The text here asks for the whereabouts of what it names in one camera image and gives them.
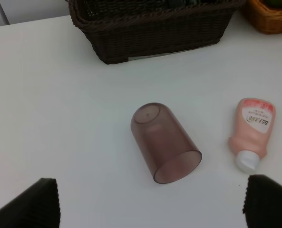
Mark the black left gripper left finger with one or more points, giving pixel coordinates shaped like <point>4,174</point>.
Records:
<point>36,207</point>

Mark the translucent brown plastic cup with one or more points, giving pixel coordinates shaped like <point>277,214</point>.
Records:
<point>168,150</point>

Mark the light brown wicker basket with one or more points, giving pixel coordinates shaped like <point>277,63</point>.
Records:
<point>263,18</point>

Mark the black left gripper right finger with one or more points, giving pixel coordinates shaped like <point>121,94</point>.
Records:
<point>263,203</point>

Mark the pink squeeze bottle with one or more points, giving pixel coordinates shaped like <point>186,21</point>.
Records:
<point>253,124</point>

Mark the dark brown wicker basket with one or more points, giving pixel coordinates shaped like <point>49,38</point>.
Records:
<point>119,30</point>

